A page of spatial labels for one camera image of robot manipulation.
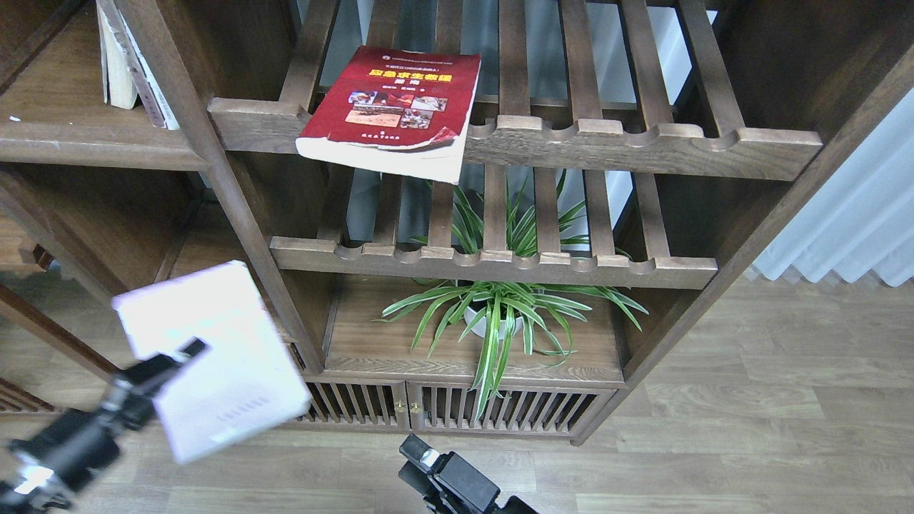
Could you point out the white curtain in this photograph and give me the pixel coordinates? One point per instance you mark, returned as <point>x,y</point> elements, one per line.
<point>861,221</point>

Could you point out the green spider plant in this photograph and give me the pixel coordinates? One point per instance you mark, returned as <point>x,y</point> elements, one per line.
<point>501,312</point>

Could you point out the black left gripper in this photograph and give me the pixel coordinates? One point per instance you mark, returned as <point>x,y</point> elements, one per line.
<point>61,460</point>

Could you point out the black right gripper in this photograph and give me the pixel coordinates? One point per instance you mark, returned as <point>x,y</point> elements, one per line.
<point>449,484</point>

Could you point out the white book standing upright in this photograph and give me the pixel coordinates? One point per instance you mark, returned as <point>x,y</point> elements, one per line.
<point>150,93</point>

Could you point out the dark wooden bookshelf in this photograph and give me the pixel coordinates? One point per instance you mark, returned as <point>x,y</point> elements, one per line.
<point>743,110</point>

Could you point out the white and purple book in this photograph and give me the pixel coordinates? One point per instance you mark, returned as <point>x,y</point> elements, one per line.
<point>244,382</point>

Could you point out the red cover book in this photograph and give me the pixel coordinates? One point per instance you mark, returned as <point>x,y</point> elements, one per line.
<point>396,111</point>

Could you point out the green and black book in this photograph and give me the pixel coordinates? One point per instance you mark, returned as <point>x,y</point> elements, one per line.
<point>118,88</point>

